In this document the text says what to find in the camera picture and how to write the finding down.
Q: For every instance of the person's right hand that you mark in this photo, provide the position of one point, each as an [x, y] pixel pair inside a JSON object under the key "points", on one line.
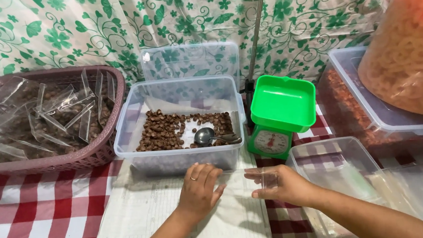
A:
{"points": [[292, 186]]}

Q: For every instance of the person's left hand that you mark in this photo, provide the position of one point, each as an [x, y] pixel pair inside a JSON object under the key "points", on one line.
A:
{"points": [[197, 195]]}

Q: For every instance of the small clear plastic bag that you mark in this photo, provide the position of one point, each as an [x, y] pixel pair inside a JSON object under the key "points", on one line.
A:
{"points": [[236, 184]]}

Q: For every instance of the flat clear plastic lid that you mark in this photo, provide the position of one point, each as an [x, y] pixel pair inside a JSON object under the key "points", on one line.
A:
{"points": [[334, 162]]}

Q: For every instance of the white paper sheet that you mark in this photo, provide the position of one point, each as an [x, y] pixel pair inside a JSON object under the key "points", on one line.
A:
{"points": [[147, 216]]}

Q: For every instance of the clear plastic snack container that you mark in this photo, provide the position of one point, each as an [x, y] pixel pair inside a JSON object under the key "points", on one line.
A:
{"points": [[153, 154]]}

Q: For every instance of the metal spoon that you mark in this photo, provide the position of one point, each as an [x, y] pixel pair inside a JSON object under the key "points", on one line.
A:
{"points": [[205, 136]]}

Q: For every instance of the heap of brown snack pieces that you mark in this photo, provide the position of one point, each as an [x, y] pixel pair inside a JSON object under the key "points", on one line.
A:
{"points": [[159, 133]]}

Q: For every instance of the green kitchen scale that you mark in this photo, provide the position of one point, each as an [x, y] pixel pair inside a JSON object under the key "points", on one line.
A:
{"points": [[279, 109]]}

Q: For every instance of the large clear storage container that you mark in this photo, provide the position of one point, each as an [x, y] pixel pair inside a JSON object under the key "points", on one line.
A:
{"points": [[364, 121]]}

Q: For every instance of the purple plastic basket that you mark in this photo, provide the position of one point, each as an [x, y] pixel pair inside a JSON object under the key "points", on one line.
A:
{"points": [[95, 152]]}

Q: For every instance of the clear plastic container lid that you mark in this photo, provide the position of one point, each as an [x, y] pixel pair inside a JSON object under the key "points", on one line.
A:
{"points": [[191, 61]]}

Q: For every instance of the thin metal rod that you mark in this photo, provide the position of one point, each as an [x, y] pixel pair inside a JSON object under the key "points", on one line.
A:
{"points": [[255, 34]]}

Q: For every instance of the red white checkered tablecloth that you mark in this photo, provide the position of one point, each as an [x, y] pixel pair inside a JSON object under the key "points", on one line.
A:
{"points": [[33, 222]]}

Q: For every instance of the pile of packed snack bags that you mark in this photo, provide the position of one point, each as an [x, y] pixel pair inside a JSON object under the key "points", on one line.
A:
{"points": [[35, 119]]}

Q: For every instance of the green floral cloth backdrop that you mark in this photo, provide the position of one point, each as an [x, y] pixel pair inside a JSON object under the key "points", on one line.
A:
{"points": [[73, 31]]}

